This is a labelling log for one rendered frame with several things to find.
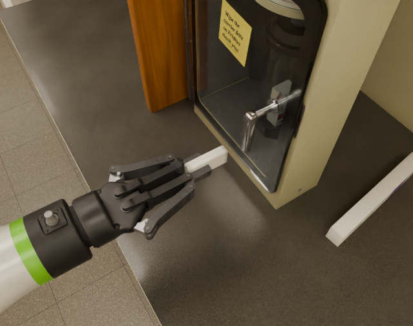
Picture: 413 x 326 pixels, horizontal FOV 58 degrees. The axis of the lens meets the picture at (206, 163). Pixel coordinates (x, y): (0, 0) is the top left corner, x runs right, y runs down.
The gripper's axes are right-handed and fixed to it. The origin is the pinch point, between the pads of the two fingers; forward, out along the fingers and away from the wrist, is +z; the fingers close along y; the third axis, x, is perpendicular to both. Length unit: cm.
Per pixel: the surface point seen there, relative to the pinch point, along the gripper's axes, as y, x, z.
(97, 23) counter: 73, 21, 7
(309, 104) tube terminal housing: -5.0, -10.2, 13.4
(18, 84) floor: 179, 118, -23
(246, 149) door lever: -0.6, 0.8, 7.3
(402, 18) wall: 10, 0, 56
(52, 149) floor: 119, 117, -22
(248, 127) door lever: -0.5, -4.7, 7.1
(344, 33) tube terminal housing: -4.8, -20.6, 15.6
